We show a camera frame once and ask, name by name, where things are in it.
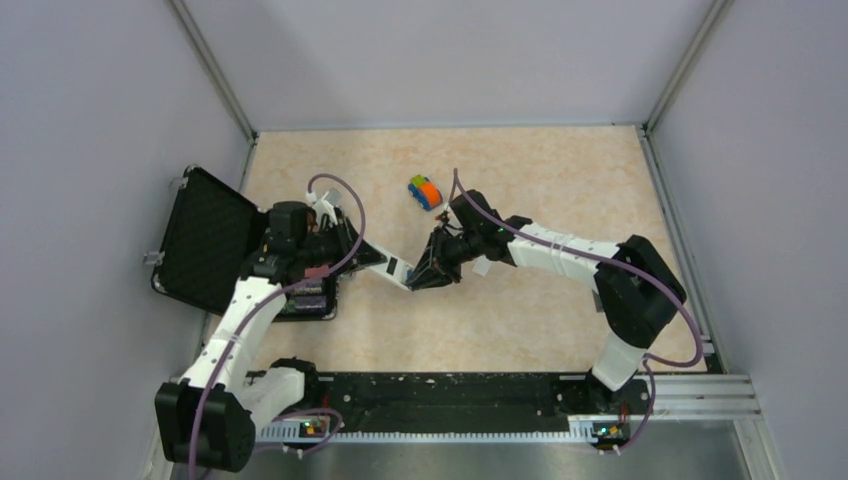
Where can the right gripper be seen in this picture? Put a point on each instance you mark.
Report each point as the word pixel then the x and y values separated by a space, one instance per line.
pixel 426 276

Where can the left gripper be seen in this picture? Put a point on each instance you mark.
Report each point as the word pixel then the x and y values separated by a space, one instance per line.
pixel 346 236

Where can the white remote control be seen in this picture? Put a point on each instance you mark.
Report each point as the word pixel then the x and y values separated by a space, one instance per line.
pixel 392 268

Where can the white battery cover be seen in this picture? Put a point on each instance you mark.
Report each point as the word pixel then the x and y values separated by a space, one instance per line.
pixel 482 266

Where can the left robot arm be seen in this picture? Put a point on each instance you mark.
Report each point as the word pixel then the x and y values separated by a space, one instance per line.
pixel 208 418

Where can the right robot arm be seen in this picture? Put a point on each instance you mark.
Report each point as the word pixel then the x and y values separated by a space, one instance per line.
pixel 637 291

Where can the colourful toy car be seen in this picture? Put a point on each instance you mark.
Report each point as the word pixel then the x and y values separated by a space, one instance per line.
pixel 424 191

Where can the black open case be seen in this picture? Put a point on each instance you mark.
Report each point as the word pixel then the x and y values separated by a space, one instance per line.
pixel 215 237

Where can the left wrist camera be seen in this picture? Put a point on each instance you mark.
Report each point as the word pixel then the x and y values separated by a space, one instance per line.
pixel 325 205

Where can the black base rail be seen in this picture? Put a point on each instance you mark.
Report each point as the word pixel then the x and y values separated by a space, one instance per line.
pixel 465 407

